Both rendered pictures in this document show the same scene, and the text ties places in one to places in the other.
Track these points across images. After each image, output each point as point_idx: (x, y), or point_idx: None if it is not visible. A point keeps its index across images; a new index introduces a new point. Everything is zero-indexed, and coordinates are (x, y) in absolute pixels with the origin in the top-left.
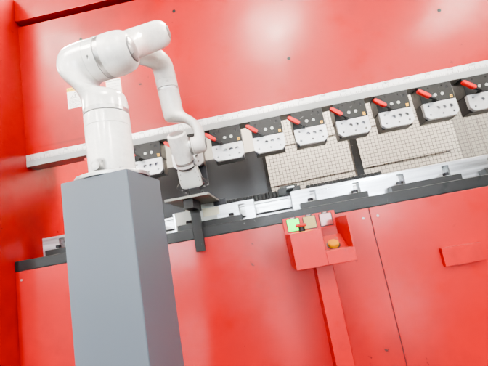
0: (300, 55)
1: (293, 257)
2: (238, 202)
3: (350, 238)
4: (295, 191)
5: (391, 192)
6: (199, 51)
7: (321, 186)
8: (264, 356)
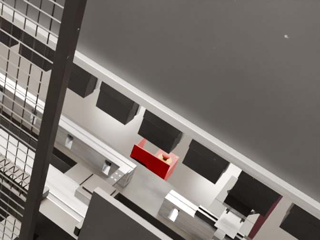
0: None
1: (171, 172)
2: (185, 199)
3: (143, 145)
4: (132, 162)
5: (74, 119)
6: None
7: (108, 146)
8: None
